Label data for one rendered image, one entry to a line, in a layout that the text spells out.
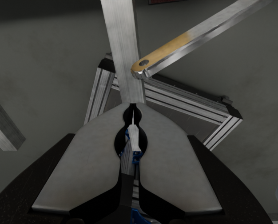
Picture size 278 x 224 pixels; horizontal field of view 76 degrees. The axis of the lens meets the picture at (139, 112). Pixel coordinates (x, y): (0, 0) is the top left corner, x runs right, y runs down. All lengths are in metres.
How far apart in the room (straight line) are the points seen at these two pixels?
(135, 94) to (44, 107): 1.32
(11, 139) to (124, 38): 0.29
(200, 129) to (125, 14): 1.03
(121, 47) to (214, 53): 0.97
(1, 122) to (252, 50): 1.16
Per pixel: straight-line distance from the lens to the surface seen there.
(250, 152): 1.83
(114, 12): 0.20
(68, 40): 1.17
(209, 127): 1.18
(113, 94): 1.00
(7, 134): 0.40
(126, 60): 0.21
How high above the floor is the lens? 1.02
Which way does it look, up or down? 51 degrees down
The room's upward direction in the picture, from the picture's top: 174 degrees counter-clockwise
